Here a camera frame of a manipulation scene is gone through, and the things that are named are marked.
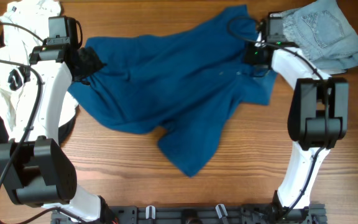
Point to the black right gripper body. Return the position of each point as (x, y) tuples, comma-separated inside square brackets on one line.
[(255, 53)]

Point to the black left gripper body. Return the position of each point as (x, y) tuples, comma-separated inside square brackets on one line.
[(91, 63)]

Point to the teal blue polo shirt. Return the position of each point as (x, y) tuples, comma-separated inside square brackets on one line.
[(189, 83)]

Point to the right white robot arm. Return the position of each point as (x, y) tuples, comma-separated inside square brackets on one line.
[(317, 117)]

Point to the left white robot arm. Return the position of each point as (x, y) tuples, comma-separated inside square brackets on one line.
[(34, 170)]

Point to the light blue folded jeans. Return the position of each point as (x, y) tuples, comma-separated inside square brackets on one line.
[(324, 35)]

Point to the white t-shirt black lettering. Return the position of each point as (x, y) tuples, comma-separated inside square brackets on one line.
[(26, 23)]

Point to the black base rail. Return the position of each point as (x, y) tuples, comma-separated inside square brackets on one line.
[(245, 214)]

